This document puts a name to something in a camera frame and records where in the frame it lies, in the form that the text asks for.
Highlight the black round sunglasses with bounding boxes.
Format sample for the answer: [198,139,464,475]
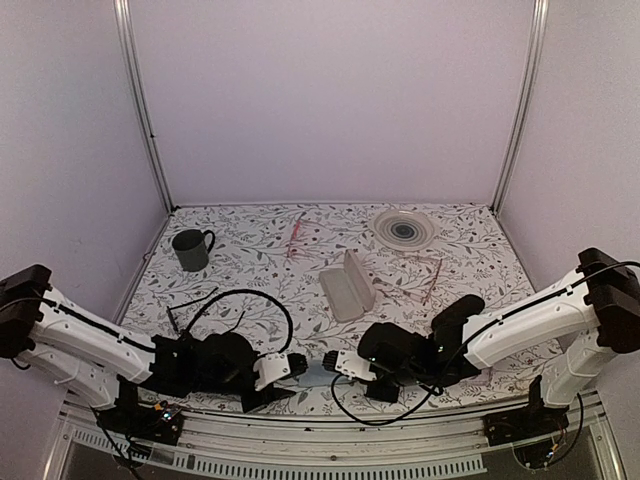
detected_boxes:
[165,286,247,336]

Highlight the light blue cleaning cloth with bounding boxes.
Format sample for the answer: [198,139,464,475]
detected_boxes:
[298,359,337,388]

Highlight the pink glasses case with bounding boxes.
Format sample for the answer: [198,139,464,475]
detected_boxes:
[319,249,376,323]

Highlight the orange lens sunglasses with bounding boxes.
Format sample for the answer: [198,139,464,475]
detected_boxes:
[371,255,443,305]

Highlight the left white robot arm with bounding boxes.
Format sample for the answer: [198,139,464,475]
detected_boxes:
[1,264,308,434]

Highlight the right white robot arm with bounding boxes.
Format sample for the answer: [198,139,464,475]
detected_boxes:
[357,248,639,436]

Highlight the black glasses case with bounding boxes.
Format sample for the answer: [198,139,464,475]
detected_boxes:
[431,294,485,338]

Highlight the clear striped glass plate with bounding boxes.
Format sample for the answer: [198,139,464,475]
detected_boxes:
[368,209,439,252]

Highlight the dark grey mug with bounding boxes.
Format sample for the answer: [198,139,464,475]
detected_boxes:
[171,229,216,272]

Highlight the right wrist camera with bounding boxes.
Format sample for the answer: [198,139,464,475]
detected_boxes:
[322,350,377,382]

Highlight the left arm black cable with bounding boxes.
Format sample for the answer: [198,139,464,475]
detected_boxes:
[184,288,295,356]

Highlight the front aluminium rail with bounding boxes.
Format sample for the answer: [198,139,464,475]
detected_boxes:
[52,395,626,479]

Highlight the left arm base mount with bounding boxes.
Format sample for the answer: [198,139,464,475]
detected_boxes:
[96,399,184,446]

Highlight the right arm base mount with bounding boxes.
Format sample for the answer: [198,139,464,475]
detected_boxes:
[482,404,569,470]

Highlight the red thin-frame glasses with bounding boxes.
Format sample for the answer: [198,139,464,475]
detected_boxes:
[285,212,321,260]

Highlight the right aluminium frame post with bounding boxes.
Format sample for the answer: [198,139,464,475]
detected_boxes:
[491,0,550,217]

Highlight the aluminium frame post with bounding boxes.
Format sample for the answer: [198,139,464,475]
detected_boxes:
[113,0,175,214]
[491,0,550,217]

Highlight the left aluminium frame post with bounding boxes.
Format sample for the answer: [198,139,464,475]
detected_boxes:
[113,0,175,214]

